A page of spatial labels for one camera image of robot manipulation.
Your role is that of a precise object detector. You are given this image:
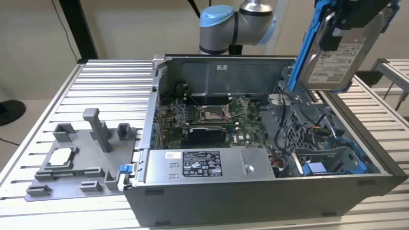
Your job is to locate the hard disk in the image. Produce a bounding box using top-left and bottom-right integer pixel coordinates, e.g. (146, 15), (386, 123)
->
(285, 0), (402, 93)

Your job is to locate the metal disk bay cage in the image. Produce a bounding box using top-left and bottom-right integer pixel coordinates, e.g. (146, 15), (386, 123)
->
(260, 64), (382, 178)

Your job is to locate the slatted metal side table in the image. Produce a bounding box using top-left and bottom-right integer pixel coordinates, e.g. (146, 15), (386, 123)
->
(350, 58), (409, 112)

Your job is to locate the metal locking lever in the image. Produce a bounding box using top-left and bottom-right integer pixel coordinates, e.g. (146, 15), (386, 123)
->
(186, 92), (204, 108)
(229, 97), (253, 118)

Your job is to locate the green motherboard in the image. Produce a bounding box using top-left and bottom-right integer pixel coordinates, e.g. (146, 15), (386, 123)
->
(157, 95), (272, 150)

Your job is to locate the black RAM slot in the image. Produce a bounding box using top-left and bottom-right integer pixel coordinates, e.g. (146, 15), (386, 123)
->
(186, 94), (232, 99)
(186, 98), (232, 104)
(186, 121), (238, 127)

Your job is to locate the CPU socket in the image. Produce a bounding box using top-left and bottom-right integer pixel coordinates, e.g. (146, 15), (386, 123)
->
(200, 104), (230, 122)

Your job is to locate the blue plastic drive tray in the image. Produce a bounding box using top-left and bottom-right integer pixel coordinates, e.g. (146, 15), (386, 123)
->
(301, 162), (329, 174)

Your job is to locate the silver power supply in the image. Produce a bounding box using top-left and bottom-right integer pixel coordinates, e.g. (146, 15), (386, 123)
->
(142, 148), (276, 186)

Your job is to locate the black open PC case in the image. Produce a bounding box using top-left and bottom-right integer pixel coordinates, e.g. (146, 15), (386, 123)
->
(122, 54), (409, 227)

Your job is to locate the grey plastic parts rack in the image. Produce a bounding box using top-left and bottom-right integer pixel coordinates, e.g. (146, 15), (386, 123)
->
(24, 107), (138, 202)

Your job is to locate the green RAM stick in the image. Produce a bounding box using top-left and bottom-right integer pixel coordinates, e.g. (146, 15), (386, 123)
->
(46, 169), (105, 178)

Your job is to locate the silver CPU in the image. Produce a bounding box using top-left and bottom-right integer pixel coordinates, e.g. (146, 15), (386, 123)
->
(46, 148), (77, 166)

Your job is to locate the black round stand base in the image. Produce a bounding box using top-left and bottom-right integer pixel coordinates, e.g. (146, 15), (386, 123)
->
(0, 99), (26, 127)

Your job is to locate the black wire with connector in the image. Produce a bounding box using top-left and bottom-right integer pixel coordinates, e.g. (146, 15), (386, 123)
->
(305, 124), (334, 142)

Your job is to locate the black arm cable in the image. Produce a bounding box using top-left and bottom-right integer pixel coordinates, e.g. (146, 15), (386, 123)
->
(186, 0), (202, 18)

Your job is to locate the blue wire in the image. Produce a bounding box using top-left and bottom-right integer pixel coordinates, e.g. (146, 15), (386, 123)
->
(328, 136), (365, 159)

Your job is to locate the black metal post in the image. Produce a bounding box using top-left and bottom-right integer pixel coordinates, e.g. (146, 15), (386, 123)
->
(60, 0), (100, 60)

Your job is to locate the black floor cable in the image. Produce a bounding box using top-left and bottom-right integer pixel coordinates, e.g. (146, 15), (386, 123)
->
(0, 137), (20, 147)

